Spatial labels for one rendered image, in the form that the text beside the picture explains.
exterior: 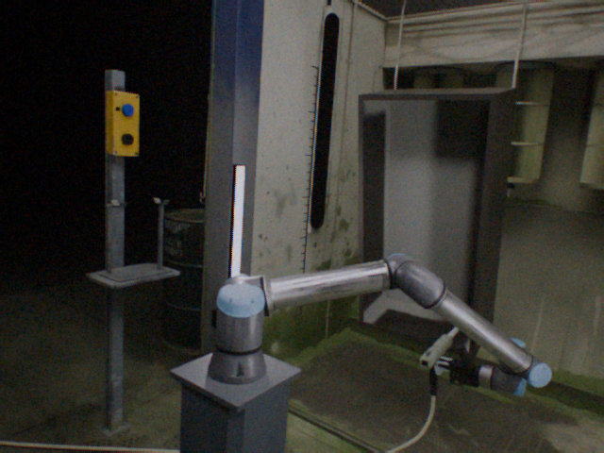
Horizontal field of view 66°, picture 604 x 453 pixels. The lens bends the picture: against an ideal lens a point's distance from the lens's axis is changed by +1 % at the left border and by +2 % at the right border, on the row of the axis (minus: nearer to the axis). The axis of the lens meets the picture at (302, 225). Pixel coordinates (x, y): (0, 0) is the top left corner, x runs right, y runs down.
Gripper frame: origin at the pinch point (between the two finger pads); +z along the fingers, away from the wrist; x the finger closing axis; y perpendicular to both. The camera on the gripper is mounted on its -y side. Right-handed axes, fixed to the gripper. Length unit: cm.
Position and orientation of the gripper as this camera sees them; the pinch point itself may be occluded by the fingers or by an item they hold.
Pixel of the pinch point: (432, 359)
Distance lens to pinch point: 218.8
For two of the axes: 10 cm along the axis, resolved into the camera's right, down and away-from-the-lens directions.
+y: 0.1, 9.9, 1.5
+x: 5.5, -1.4, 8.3
